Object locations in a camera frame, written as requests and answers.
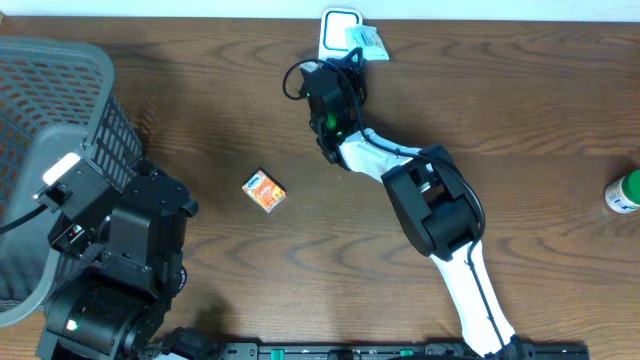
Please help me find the teal snack pack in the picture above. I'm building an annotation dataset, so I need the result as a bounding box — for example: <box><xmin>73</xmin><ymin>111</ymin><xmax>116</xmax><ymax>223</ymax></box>
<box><xmin>345</xmin><ymin>25</ymin><xmax>390</xmax><ymax>61</ymax></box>

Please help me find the orange tissue box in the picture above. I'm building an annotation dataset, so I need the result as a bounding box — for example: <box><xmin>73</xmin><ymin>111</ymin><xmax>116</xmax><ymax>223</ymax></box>
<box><xmin>242</xmin><ymin>170</ymin><xmax>286</xmax><ymax>213</ymax></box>

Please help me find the green lid jar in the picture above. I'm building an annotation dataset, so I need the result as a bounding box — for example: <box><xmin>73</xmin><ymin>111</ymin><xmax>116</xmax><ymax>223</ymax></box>
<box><xmin>604</xmin><ymin>170</ymin><xmax>640</xmax><ymax>214</ymax></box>

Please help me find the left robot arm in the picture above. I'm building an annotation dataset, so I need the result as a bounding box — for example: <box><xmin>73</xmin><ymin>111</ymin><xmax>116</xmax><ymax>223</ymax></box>
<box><xmin>36</xmin><ymin>158</ymin><xmax>198</xmax><ymax>359</ymax></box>

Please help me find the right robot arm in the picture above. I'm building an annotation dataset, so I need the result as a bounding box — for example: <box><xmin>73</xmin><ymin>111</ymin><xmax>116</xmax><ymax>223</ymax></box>
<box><xmin>295</xmin><ymin>48</ymin><xmax>522</xmax><ymax>359</ymax></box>

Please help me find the white barcode scanner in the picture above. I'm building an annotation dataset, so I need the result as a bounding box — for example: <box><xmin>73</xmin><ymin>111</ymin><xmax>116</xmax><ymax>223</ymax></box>
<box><xmin>318</xmin><ymin>8</ymin><xmax>363</xmax><ymax>60</ymax></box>

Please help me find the grey plastic basket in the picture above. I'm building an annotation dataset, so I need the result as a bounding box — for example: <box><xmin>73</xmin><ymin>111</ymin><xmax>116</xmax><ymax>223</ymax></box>
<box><xmin>1</xmin><ymin>36</ymin><xmax>143</xmax><ymax>326</ymax></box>

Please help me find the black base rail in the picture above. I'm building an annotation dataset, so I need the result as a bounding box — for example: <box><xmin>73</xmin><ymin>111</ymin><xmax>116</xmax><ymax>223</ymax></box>
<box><xmin>144</xmin><ymin>342</ymin><xmax>590</xmax><ymax>360</ymax></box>

